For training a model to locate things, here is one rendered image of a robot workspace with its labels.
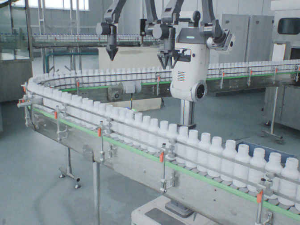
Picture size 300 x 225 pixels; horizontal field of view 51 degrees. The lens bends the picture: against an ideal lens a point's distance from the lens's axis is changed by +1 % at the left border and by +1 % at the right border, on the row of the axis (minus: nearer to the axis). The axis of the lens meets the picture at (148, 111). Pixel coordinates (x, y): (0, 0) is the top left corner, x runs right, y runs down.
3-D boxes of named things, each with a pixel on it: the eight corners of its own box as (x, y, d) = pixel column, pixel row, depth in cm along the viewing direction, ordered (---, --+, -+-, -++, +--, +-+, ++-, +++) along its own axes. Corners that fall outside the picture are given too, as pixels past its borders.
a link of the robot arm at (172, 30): (178, 26, 156) (168, 26, 160) (169, 25, 151) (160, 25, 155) (177, 40, 158) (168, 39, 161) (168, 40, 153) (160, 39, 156)
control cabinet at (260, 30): (253, 87, 868) (261, 14, 818) (268, 91, 825) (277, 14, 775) (230, 89, 831) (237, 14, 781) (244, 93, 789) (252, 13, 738)
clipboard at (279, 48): (272, 63, 508) (274, 42, 499) (283, 64, 488) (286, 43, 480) (269, 63, 506) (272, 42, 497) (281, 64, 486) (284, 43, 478)
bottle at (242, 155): (251, 185, 125) (255, 146, 121) (241, 189, 122) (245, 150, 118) (238, 179, 130) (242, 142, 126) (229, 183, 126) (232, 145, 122)
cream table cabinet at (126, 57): (147, 102, 684) (148, 47, 653) (161, 108, 631) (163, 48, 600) (98, 107, 635) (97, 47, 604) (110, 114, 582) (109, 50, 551)
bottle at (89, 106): (95, 127, 191) (94, 101, 187) (85, 128, 191) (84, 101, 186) (96, 125, 197) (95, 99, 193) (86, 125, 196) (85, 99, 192)
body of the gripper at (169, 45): (180, 53, 160) (181, 38, 158) (167, 53, 153) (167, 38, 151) (170, 52, 165) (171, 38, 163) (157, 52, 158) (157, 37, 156)
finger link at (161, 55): (175, 69, 160) (176, 51, 158) (166, 70, 155) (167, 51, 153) (165, 68, 164) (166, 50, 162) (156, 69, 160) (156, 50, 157)
